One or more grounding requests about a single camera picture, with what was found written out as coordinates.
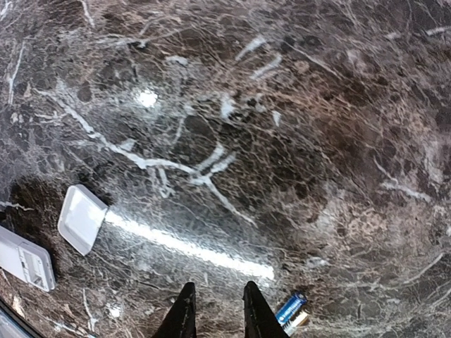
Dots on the gold AAA battery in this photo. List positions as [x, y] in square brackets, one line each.
[295, 322]

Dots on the white battery cover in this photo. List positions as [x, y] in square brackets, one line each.
[81, 217]

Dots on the blue AAA battery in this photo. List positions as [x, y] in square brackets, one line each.
[290, 307]

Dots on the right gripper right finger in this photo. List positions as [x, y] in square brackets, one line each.
[260, 321]

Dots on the white remote control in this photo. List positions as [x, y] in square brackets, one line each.
[27, 261]

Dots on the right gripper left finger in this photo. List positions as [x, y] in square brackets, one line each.
[180, 321]

